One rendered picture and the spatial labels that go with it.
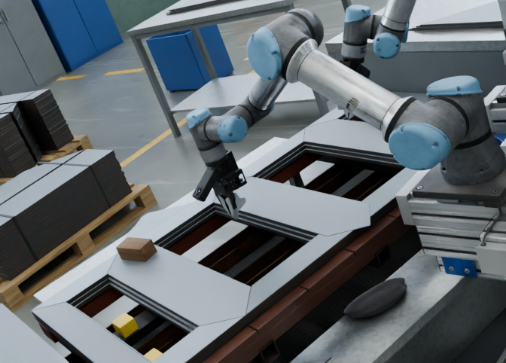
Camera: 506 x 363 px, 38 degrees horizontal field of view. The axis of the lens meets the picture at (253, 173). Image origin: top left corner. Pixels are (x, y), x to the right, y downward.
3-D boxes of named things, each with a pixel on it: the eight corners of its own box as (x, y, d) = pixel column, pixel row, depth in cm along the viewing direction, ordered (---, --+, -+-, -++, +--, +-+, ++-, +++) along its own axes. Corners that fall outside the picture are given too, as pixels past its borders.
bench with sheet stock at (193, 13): (173, 138, 609) (124, 27, 571) (223, 99, 654) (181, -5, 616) (331, 130, 504) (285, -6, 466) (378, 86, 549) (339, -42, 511)
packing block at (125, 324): (116, 332, 217) (111, 321, 215) (129, 322, 219) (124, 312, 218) (125, 338, 212) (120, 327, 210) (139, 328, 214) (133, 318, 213)
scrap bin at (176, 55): (167, 93, 742) (144, 40, 719) (195, 74, 767) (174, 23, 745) (208, 90, 698) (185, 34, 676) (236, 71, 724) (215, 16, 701)
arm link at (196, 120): (196, 117, 208) (178, 117, 214) (211, 151, 212) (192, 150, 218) (215, 105, 212) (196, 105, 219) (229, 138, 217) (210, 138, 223)
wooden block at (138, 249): (121, 260, 240) (114, 247, 238) (133, 248, 244) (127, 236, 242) (145, 262, 232) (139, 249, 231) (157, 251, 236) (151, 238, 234)
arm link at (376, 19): (406, 50, 215) (368, 47, 217) (406, 38, 225) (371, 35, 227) (409, 25, 212) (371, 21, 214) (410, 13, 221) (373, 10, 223)
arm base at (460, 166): (516, 153, 173) (508, 115, 170) (490, 186, 164) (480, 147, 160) (458, 152, 184) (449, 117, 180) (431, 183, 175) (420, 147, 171)
